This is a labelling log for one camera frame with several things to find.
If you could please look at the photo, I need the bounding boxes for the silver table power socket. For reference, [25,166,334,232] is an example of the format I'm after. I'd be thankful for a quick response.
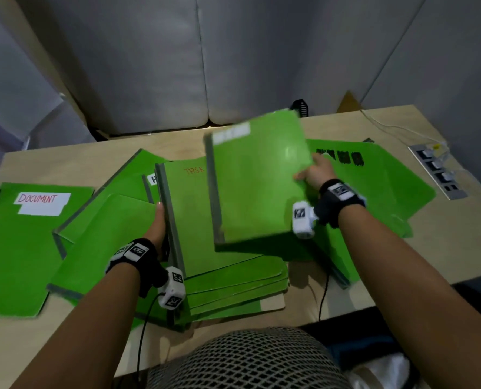
[407,143,467,201]

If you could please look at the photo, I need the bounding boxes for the person's right forearm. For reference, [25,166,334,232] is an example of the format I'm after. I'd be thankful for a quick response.
[338,203,481,389]

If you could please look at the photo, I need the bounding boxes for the brown cardboard piece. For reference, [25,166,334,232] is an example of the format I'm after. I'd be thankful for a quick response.
[336,90,363,114]

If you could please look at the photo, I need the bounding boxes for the person's dark blue trousers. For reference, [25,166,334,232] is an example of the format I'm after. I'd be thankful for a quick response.
[301,306,427,389]

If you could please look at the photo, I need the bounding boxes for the green folder orange writing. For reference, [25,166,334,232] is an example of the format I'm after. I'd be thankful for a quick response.
[155,156,286,280]

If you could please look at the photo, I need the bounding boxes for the white cable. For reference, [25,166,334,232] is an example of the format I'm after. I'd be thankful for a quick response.
[360,109,453,159]

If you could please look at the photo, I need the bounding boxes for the green folder large white label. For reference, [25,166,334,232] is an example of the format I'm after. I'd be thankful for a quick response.
[0,182,95,319]

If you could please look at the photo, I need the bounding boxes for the black left wrist strap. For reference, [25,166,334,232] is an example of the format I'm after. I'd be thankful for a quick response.
[106,238,169,299]

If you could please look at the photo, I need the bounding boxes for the black wrist strap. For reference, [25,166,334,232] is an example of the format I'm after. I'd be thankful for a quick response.
[314,179,367,229]
[106,238,169,299]

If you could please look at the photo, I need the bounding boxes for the green folder partly hidden label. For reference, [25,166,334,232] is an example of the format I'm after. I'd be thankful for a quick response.
[142,172,162,204]

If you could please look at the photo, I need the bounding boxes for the black mesh basket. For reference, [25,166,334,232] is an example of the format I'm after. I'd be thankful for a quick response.
[289,99,310,117]

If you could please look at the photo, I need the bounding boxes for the black right wrist strap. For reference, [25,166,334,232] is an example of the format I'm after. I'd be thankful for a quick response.
[314,179,367,229]

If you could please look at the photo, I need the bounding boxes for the green folder grey spine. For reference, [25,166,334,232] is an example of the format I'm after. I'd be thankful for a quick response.
[47,194,173,325]
[53,148,172,259]

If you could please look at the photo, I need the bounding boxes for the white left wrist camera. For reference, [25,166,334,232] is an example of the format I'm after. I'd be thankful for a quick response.
[158,266,187,311]

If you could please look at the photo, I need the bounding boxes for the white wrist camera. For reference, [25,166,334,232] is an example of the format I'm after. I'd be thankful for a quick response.
[291,201,319,240]
[158,266,187,311]

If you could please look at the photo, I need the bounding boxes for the green folder small white label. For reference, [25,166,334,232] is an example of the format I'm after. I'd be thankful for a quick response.
[203,109,316,246]

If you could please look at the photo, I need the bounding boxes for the person's left forearm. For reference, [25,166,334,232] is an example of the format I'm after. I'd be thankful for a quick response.
[11,261,151,389]

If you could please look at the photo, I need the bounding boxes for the white cloth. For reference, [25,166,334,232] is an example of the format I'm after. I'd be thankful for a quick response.
[346,352,420,389]

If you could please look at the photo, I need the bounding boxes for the person's left hand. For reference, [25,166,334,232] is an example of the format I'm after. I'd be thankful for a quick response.
[144,202,168,256]

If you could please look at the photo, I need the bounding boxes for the pile of green folders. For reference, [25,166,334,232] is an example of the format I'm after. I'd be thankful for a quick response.
[134,255,290,332]

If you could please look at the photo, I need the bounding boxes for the person's right hand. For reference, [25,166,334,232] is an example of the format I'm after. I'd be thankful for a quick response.
[294,153,339,192]

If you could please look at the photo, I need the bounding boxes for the green folder black scribbles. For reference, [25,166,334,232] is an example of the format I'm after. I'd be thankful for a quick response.
[305,138,437,239]

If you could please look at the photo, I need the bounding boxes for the grey mesh chair back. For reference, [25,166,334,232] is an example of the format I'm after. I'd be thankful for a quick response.
[145,327,353,389]

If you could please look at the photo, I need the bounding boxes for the black cable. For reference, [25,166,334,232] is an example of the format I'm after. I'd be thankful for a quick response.
[136,292,165,389]
[318,270,331,323]

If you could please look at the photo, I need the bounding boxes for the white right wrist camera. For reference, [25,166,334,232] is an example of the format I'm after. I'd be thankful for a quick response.
[291,201,319,240]

